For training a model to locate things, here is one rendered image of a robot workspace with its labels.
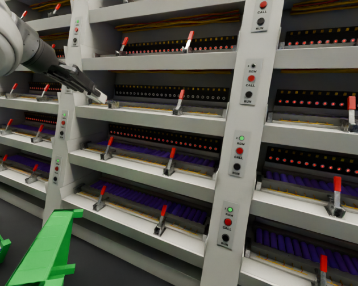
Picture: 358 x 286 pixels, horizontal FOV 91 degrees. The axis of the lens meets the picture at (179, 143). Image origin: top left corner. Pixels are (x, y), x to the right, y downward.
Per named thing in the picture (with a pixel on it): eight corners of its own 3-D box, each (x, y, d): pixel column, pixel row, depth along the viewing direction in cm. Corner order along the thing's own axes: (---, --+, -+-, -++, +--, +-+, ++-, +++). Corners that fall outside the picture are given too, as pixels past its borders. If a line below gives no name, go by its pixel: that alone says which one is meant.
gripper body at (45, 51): (10, 63, 41) (50, 85, 49) (32, 63, 38) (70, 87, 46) (23, 37, 42) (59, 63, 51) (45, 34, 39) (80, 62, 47)
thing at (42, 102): (60, 114, 76) (55, 81, 72) (-11, 105, 98) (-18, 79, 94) (98, 110, 94) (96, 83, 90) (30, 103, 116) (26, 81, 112)
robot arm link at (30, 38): (-2, 46, 32) (33, 67, 38) (19, 6, 34) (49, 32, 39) (-26, 48, 36) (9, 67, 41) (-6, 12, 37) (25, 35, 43)
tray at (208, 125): (224, 137, 50) (228, 102, 47) (75, 117, 72) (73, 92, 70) (233, 125, 67) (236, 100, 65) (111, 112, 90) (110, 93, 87)
